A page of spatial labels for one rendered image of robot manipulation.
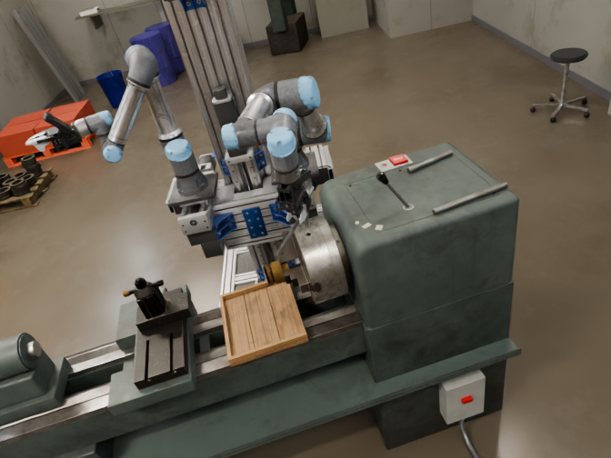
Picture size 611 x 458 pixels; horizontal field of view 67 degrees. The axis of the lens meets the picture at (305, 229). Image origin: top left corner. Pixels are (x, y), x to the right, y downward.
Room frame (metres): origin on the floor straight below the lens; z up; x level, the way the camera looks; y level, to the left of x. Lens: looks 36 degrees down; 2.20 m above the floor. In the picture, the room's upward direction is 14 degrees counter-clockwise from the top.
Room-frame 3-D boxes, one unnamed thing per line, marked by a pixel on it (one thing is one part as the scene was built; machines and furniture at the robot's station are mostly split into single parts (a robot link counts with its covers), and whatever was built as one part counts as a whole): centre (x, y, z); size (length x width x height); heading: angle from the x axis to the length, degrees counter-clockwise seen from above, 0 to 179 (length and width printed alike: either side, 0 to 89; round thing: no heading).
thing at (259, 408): (1.32, 0.34, 0.53); 2.10 x 0.60 x 0.02; 96
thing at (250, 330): (1.33, 0.26, 0.89); 0.36 x 0.30 x 0.04; 6
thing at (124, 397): (1.32, 0.69, 0.90); 0.53 x 0.30 x 0.06; 6
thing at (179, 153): (2.02, 0.48, 1.33); 0.13 x 0.12 x 0.14; 18
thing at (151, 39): (8.63, 1.72, 0.40); 1.14 x 0.67 x 0.81; 176
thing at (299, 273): (1.26, 0.06, 1.08); 0.12 x 0.11 x 0.05; 6
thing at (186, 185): (2.01, 0.48, 1.21); 0.15 x 0.15 x 0.10
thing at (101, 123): (2.06, 0.77, 1.56); 0.11 x 0.08 x 0.09; 108
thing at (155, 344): (1.31, 0.63, 0.95); 0.43 x 0.18 x 0.04; 6
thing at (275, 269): (1.34, 0.14, 1.08); 0.09 x 0.09 x 0.09; 6
